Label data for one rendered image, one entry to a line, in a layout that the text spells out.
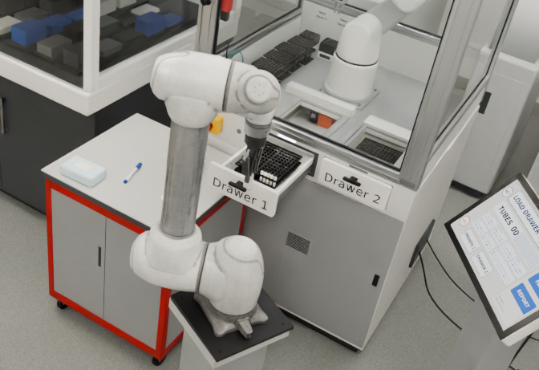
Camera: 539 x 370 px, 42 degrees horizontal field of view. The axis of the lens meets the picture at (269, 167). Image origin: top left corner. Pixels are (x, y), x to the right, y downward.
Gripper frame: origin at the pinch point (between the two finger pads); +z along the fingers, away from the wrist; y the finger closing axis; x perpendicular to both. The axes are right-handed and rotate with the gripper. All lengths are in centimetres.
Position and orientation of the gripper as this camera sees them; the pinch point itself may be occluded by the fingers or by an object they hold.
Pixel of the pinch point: (248, 180)
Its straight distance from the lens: 250.2
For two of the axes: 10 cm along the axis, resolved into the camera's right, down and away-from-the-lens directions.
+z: -1.5, 8.1, 5.6
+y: 4.9, -4.3, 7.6
